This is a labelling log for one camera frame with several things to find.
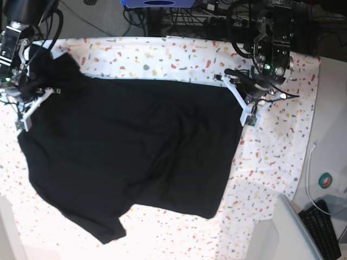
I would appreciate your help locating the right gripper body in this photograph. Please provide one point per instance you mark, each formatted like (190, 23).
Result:
(26, 98)

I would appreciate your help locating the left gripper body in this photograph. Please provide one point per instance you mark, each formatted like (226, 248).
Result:
(255, 92)

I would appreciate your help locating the black t-shirt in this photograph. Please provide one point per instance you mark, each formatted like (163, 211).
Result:
(101, 146)

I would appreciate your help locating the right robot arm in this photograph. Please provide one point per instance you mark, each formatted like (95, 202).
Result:
(24, 19)

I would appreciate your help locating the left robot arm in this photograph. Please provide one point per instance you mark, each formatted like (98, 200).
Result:
(270, 28)

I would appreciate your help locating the terrazzo pattern tablecloth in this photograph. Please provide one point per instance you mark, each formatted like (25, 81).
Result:
(268, 162)

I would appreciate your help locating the blue device at top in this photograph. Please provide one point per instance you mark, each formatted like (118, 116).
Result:
(160, 3)

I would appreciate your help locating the black keyboard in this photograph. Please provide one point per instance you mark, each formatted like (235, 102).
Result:
(320, 227)

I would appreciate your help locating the grey laptop lid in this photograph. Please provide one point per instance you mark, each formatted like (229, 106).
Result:
(295, 242)

